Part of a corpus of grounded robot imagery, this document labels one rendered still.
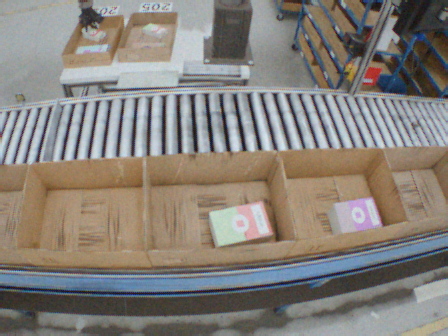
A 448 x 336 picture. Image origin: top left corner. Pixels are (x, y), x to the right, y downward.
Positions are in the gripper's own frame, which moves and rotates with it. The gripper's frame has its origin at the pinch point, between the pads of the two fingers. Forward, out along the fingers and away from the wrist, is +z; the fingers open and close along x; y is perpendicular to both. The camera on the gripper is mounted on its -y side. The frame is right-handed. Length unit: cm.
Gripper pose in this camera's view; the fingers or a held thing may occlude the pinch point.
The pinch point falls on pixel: (93, 33)
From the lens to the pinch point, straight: 206.7
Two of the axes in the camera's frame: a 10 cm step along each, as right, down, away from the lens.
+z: -0.8, 5.5, 8.3
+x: -4.4, 7.3, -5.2
